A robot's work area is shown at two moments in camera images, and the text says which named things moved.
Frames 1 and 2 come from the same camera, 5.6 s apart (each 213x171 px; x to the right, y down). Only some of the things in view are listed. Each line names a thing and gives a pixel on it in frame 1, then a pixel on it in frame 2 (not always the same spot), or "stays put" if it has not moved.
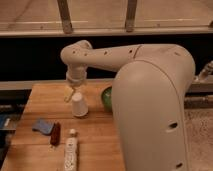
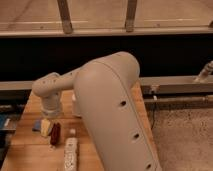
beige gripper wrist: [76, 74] to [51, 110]
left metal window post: [65, 16] stays put
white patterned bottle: [71, 153] stays put
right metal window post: [131, 13] stays put
